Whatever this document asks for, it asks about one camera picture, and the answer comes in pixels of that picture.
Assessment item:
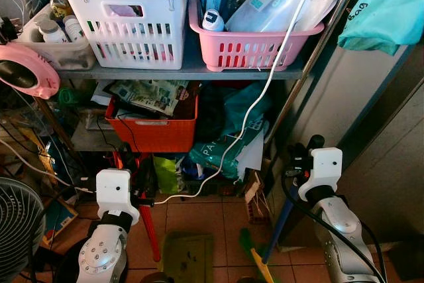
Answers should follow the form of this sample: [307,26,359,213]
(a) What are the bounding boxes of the yellow-green packet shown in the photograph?
[154,156,180,194]

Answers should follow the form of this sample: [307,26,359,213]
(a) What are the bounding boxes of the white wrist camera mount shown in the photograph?
[298,148,344,203]
[96,169,140,225]

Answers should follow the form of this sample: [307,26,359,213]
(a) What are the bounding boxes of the grey metal cabinet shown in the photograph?
[291,31,424,244]

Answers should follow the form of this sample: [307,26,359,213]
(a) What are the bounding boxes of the clear plastic container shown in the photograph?
[12,3,97,72]

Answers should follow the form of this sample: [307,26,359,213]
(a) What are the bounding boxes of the green plastic bag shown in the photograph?
[189,84,274,179]

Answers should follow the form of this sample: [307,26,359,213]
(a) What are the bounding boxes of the red plastic basket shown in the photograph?
[105,94,199,154]

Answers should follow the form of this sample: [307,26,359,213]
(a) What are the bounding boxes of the pink plastic basket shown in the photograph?
[189,0,325,72]

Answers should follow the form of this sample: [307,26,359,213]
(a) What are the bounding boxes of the white plastic basket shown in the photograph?
[62,0,191,70]

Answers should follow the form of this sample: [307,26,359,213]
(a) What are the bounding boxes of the teal cloth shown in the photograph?
[337,0,424,56]

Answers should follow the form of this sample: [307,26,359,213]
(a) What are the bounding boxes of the small white bottle dark cap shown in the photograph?
[201,9,226,32]

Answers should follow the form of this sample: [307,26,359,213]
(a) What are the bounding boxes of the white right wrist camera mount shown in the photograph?
[298,148,344,203]

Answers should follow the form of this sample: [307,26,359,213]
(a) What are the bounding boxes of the grey electric fan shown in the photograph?
[0,177,46,283]

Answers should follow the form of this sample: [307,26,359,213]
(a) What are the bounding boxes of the grey metal shelf rack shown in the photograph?
[56,0,372,144]

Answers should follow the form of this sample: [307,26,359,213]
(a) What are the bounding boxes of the white power cable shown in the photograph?
[154,0,327,205]

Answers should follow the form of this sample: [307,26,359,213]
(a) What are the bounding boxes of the white paper sheet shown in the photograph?
[235,134,266,171]

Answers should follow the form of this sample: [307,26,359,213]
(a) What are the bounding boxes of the white jar with grey lid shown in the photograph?
[36,19,66,44]

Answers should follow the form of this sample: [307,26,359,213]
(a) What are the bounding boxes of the printed newspaper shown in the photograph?
[108,80,189,117]

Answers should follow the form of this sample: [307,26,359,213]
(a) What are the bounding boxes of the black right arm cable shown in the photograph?
[282,174,388,283]

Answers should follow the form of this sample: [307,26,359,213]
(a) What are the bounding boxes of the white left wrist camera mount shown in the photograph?
[96,169,140,225]

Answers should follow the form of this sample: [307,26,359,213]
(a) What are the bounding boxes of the olive dustpan with red handle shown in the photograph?
[136,152,215,283]

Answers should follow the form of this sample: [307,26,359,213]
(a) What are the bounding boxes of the blue book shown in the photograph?
[40,197,77,247]

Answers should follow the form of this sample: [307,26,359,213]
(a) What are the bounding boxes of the green broom with blue handle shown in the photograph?
[238,135,327,283]

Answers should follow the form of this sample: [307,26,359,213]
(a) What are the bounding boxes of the glass oil bottle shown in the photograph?
[44,0,75,22]

